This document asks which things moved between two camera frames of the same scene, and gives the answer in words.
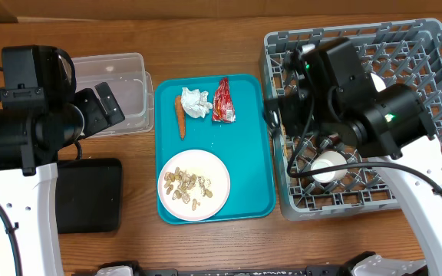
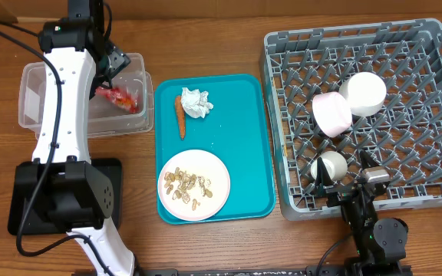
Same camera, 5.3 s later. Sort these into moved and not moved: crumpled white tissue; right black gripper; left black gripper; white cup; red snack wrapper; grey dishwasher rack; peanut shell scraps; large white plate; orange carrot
Moved: right black gripper; red snack wrapper; left black gripper
Not moved: peanut shell scraps; crumpled white tissue; grey dishwasher rack; white cup; orange carrot; large white plate
